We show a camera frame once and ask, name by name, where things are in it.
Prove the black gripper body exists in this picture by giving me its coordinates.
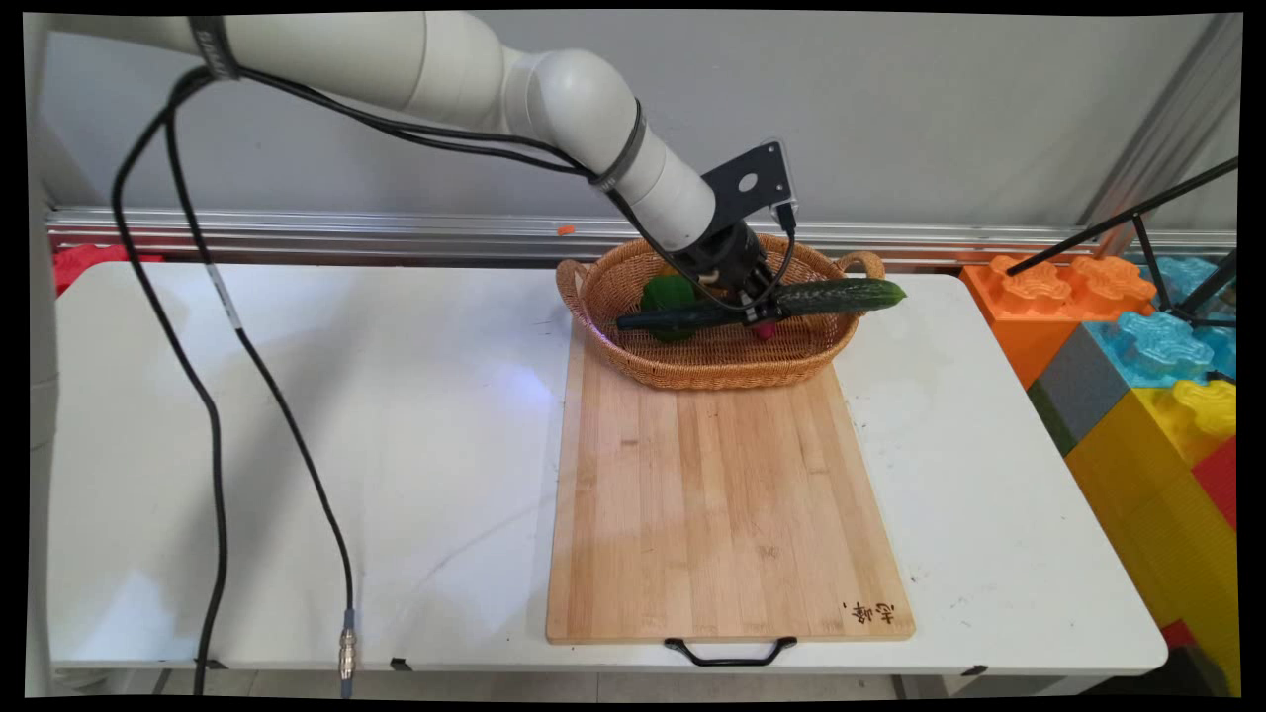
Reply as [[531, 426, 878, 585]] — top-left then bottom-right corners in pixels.
[[677, 219, 775, 306]]

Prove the long dark green cucumber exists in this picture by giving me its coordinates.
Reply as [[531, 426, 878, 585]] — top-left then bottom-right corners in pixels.
[[615, 277, 908, 333]]

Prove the green bell pepper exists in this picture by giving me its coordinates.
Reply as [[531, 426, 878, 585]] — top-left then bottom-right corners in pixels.
[[640, 274, 700, 344]]

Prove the woven wicker basket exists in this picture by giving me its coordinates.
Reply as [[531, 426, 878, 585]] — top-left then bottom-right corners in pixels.
[[555, 231, 886, 393]]

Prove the bamboo cutting board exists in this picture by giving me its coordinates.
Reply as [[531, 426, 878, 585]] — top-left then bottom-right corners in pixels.
[[545, 321, 916, 646]]

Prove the orange giant building block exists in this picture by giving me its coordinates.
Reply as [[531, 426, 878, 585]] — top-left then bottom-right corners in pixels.
[[961, 253, 1159, 390]]

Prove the grey giant building block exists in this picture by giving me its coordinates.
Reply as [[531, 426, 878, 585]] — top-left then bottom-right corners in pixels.
[[1027, 321, 1134, 457]]

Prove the blue giant building block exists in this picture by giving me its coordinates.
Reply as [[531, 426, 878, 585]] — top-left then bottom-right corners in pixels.
[[1083, 256, 1238, 390]]

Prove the black tripod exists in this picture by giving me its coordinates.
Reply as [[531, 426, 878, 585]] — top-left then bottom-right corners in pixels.
[[1006, 157, 1240, 329]]

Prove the yellow giant building block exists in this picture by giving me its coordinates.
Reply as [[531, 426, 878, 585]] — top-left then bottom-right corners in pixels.
[[1065, 380, 1241, 695]]

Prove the red giant building block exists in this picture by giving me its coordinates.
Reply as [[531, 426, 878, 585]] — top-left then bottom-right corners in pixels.
[[1191, 435, 1238, 532]]

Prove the thin black camera cable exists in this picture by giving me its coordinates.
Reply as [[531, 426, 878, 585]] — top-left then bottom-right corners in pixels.
[[737, 203, 798, 315]]

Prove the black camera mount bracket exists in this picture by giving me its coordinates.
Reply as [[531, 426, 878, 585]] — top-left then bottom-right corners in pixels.
[[700, 139, 799, 232]]

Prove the black cutting board handle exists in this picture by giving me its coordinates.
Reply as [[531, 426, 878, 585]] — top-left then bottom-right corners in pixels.
[[663, 636, 798, 668]]

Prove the aluminium rail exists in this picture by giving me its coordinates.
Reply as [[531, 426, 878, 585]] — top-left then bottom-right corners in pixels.
[[45, 206, 1237, 271]]

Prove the slanted aluminium post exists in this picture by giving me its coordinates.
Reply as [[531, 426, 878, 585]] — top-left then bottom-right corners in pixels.
[[1077, 14, 1243, 260]]

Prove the black cable with metal connector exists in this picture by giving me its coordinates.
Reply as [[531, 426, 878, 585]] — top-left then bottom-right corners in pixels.
[[162, 94, 356, 698]]

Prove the thick black cable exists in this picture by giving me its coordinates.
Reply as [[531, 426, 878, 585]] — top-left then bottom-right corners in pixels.
[[111, 67, 229, 696]]

